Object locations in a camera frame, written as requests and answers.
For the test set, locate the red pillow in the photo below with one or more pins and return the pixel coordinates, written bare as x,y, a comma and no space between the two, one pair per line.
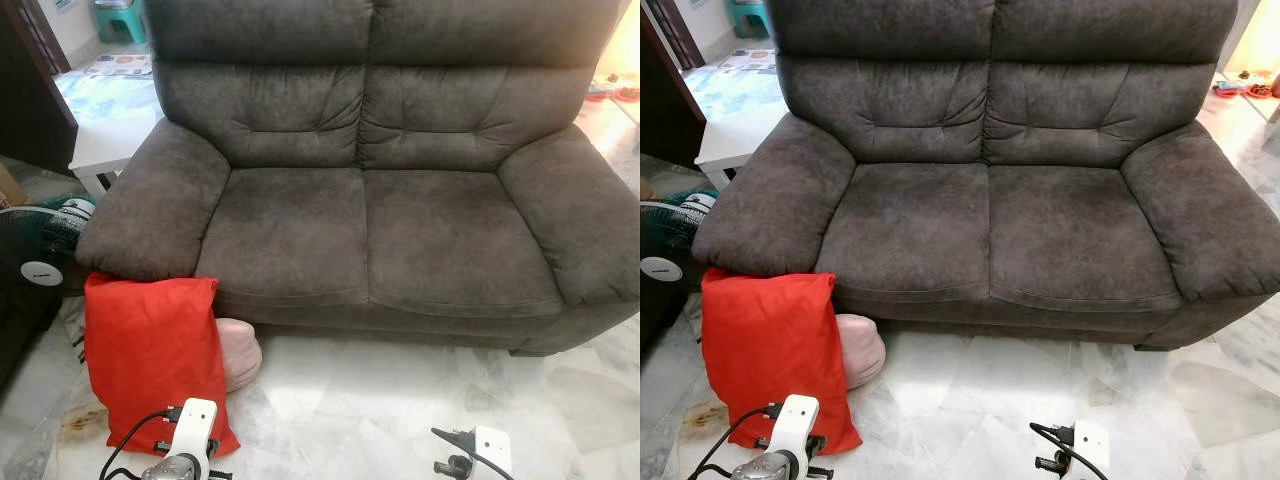
770,340
150,345

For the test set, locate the pink fluffy pillow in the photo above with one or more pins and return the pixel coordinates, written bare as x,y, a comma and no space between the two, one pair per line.
862,348
240,352

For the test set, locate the dark grey fabric sofa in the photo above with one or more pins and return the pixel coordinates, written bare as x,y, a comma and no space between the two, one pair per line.
1020,215
400,220

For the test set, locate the black standing fan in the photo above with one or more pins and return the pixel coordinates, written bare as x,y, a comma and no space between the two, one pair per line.
45,240
668,235

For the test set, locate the red slipper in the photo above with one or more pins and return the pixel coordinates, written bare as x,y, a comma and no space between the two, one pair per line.
1240,89
612,92

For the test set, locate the dark wooden door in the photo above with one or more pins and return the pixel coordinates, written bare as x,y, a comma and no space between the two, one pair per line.
28,90
665,100

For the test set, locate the white side table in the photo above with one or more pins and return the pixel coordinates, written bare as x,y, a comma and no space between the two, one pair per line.
735,125
110,130

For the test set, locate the printed paper sheet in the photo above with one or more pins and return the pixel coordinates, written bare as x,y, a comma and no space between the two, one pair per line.
748,60
120,65

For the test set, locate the green plastic stool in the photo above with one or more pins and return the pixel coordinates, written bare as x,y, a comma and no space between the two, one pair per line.
750,15
120,20

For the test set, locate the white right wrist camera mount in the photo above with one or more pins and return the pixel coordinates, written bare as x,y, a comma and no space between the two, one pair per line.
1091,448
493,450

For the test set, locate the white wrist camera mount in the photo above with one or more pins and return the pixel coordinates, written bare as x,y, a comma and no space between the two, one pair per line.
797,424
493,450
194,428
1091,448

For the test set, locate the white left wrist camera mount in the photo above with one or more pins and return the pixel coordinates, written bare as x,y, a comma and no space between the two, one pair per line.
194,428
797,424

